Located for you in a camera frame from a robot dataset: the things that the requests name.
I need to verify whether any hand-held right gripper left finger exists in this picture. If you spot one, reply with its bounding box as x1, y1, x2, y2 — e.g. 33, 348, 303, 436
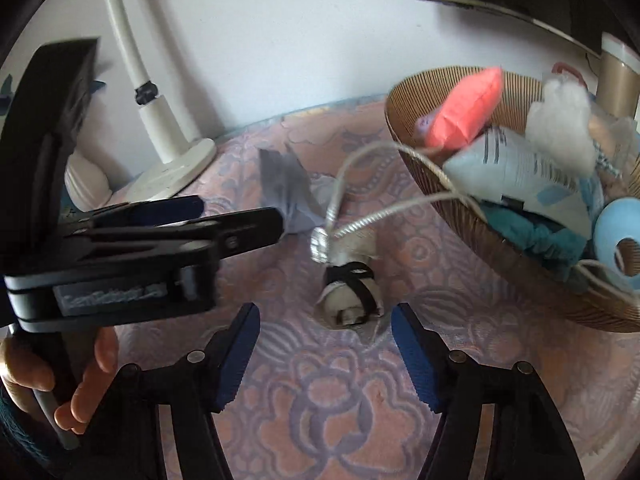
87, 302, 262, 480

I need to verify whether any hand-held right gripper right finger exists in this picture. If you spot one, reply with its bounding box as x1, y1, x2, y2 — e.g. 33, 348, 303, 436
391, 302, 586, 480

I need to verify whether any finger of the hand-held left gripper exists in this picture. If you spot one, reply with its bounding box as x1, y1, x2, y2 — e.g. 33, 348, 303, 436
65, 195, 205, 232
90, 207, 287, 262

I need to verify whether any blue face mask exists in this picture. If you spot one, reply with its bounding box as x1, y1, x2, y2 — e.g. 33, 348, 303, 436
257, 139, 481, 266

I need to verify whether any white black sock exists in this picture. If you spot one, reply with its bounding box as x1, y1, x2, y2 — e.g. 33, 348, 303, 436
314, 240, 388, 333

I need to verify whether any brown ribbed bowl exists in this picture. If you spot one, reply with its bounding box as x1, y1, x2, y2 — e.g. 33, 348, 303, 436
384, 65, 640, 333

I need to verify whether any green cloth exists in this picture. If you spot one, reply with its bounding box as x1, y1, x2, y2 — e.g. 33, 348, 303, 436
482, 202, 601, 291

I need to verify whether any light blue tissue packet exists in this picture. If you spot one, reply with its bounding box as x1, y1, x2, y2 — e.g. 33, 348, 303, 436
442, 125, 606, 241

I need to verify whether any light blue cup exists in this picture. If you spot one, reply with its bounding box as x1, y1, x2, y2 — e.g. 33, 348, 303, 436
592, 197, 640, 291

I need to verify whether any purple pink wipes packet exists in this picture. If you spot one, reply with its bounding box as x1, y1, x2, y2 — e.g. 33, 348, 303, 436
415, 66, 505, 153

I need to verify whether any checkered scrunchie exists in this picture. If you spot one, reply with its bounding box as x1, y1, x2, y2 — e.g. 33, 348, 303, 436
592, 152, 623, 178

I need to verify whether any white cotton wad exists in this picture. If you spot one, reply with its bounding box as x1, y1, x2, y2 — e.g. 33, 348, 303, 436
525, 75, 601, 178

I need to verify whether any clear plastic bag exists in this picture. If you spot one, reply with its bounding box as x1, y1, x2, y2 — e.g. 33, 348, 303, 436
585, 92, 640, 201

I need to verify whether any person's left hand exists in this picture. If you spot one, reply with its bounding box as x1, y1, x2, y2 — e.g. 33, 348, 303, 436
0, 327, 121, 433

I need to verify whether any white ribbed vase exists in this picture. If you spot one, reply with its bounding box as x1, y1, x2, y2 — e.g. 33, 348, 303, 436
64, 152, 118, 211

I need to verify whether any white desk lamp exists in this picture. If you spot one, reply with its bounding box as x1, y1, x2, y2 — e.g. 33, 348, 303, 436
97, 0, 217, 206

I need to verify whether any pink patterned blanket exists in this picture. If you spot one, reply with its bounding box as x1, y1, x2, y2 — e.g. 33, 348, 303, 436
110, 95, 640, 480

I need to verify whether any brown hair clip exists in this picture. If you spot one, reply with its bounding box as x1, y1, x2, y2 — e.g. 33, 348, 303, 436
552, 61, 588, 86

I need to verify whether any beige cylindrical container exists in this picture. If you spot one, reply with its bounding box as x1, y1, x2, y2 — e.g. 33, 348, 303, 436
595, 32, 640, 121

